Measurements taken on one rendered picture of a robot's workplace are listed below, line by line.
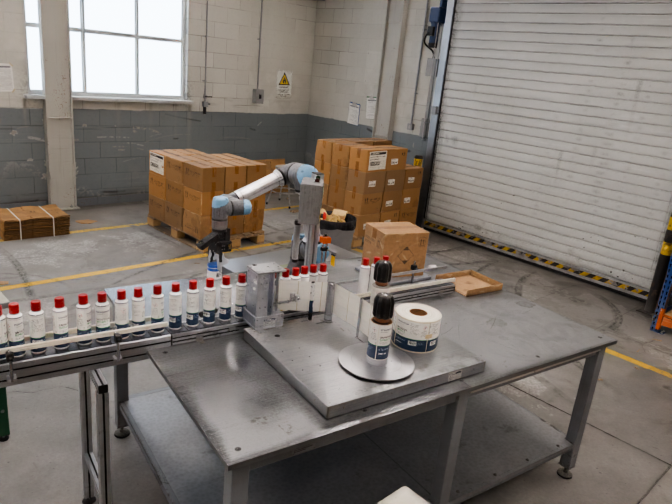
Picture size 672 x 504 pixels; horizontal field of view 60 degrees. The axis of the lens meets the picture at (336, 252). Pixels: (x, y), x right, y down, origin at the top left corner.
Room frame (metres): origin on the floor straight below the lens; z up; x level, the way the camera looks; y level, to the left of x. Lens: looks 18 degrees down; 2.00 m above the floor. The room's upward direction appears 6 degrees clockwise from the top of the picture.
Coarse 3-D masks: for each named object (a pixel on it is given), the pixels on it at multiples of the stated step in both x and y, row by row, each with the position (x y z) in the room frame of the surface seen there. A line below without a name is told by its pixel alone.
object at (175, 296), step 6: (174, 282) 2.23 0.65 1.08; (174, 288) 2.21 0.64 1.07; (174, 294) 2.20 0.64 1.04; (180, 294) 2.21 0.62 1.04; (174, 300) 2.20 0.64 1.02; (180, 300) 2.21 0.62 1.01; (174, 306) 2.20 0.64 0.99; (180, 306) 2.22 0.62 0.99; (174, 312) 2.20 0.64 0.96; (180, 312) 2.22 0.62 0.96; (174, 318) 2.20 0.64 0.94; (180, 318) 2.22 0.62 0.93; (174, 324) 2.20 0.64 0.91; (180, 324) 2.22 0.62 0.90; (174, 330) 2.20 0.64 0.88
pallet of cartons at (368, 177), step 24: (336, 144) 6.78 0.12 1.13; (360, 144) 6.92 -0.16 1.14; (384, 144) 7.52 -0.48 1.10; (336, 168) 6.76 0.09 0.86; (360, 168) 6.50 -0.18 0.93; (384, 168) 6.69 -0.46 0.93; (408, 168) 7.09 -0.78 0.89; (336, 192) 6.73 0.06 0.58; (360, 192) 6.48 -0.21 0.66; (384, 192) 6.74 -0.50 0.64; (408, 192) 7.08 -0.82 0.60; (360, 216) 6.47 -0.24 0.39; (384, 216) 6.78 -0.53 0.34; (408, 216) 7.13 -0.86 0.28; (360, 240) 6.51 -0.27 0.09
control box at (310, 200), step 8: (304, 184) 2.61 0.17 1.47; (312, 184) 2.61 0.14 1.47; (320, 184) 2.63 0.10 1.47; (304, 192) 2.61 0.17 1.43; (312, 192) 2.61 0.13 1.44; (320, 192) 2.61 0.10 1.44; (304, 200) 2.61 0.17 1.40; (312, 200) 2.61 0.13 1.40; (320, 200) 2.61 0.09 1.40; (304, 208) 2.61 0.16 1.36; (312, 208) 2.61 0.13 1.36; (320, 208) 2.61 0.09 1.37; (304, 216) 2.61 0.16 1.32; (312, 216) 2.61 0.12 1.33; (312, 224) 2.61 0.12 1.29
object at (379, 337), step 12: (384, 300) 2.07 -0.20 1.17; (372, 312) 2.09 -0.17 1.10; (384, 312) 2.06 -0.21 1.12; (372, 324) 2.07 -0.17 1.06; (384, 324) 2.07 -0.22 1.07; (372, 336) 2.07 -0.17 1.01; (384, 336) 2.06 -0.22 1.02; (372, 348) 2.06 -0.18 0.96; (384, 348) 2.06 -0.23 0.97; (372, 360) 2.06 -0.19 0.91; (384, 360) 2.06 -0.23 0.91
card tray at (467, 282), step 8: (456, 272) 3.38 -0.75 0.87; (464, 272) 3.42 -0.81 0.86; (472, 272) 3.44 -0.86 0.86; (456, 280) 3.32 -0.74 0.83; (464, 280) 3.34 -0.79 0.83; (472, 280) 3.35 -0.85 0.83; (480, 280) 3.37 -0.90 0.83; (488, 280) 3.33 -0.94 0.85; (456, 288) 3.18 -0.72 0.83; (464, 288) 3.20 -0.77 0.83; (472, 288) 3.21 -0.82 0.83; (480, 288) 3.14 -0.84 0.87; (488, 288) 3.18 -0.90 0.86; (496, 288) 3.22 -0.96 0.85
